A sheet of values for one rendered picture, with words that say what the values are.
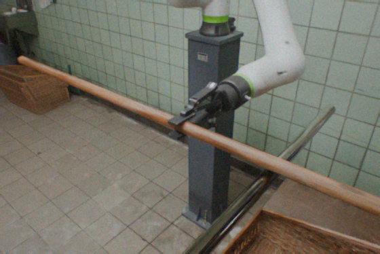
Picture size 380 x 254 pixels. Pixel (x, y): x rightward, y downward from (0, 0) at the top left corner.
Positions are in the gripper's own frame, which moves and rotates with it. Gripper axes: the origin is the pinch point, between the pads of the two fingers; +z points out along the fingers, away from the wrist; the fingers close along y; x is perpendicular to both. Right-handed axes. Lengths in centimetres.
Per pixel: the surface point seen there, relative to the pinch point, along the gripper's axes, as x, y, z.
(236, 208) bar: -23.8, 1.7, 13.6
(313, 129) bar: -25.1, 2.0, -21.1
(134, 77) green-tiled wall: 168, 71, -129
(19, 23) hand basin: 340, 41, -111
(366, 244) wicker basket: -45, 38, -29
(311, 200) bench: -21, 61, -63
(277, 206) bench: -10, 61, -50
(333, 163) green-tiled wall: -16, 81, -125
